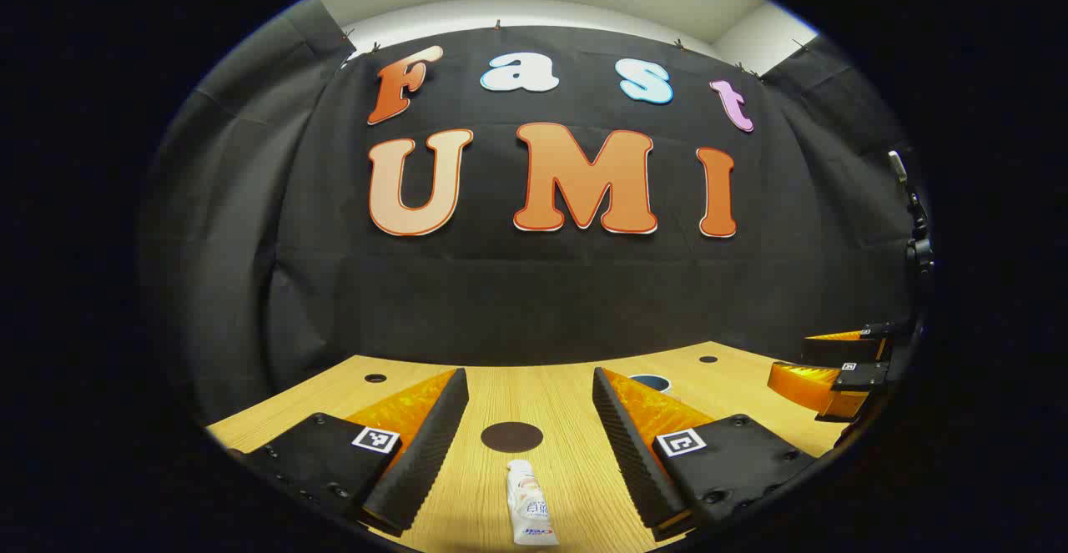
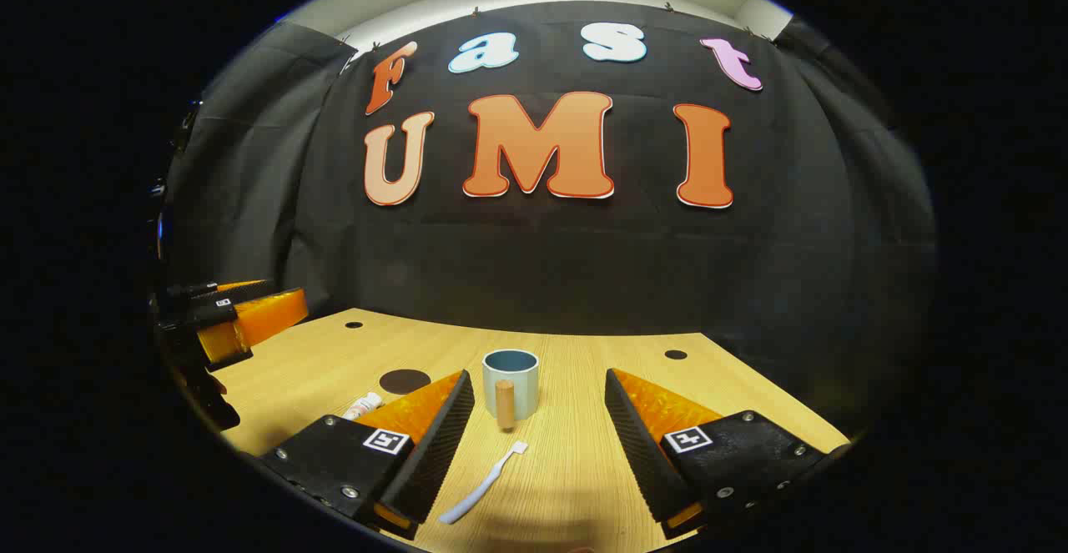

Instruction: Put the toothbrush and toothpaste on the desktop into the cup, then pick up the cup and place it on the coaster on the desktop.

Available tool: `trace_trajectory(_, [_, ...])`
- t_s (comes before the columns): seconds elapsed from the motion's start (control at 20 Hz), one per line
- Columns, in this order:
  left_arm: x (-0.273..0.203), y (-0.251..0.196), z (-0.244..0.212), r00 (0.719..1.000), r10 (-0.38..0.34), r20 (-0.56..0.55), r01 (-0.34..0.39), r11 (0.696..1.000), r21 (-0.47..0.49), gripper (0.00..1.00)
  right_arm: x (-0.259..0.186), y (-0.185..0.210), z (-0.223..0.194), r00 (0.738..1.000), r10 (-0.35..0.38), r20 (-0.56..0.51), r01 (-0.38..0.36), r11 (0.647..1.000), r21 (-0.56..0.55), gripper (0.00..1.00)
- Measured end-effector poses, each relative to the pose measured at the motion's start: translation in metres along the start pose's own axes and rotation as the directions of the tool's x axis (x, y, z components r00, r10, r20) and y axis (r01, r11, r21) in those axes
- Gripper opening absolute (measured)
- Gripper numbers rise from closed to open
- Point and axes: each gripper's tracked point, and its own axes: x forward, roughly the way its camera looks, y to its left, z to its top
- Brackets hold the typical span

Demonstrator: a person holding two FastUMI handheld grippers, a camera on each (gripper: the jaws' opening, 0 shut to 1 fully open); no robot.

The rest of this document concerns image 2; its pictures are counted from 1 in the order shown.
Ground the white toothpaste tube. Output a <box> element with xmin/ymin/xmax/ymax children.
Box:
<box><xmin>342</xmin><ymin>392</ymin><xmax>383</xmax><ymax>421</ymax></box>

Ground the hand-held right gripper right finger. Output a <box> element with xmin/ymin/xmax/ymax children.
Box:
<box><xmin>604</xmin><ymin>368</ymin><xmax>852</xmax><ymax>541</ymax></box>

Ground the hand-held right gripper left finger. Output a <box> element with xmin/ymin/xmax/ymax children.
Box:
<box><xmin>260</xmin><ymin>370</ymin><xmax>476</xmax><ymax>541</ymax></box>

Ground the pale blue cup wooden handle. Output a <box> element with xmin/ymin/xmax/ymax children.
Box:
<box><xmin>482</xmin><ymin>349</ymin><xmax>540</xmax><ymax>431</ymax></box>

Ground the black backdrop cloth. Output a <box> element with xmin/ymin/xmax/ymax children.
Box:
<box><xmin>163</xmin><ymin>1</ymin><xmax>940</xmax><ymax>437</ymax></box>

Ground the dark brown round coaster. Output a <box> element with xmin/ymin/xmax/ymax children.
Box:
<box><xmin>379</xmin><ymin>369</ymin><xmax>432</xmax><ymax>395</ymax></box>

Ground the light wooden desktop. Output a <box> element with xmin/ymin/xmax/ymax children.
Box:
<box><xmin>204</xmin><ymin>309</ymin><xmax>852</xmax><ymax>553</ymax></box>

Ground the white toothbrush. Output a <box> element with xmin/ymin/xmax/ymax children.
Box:
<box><xmin>439</xmin><ymin>440</ymin><xmax>529</xmax><ymax>525</ymax></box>

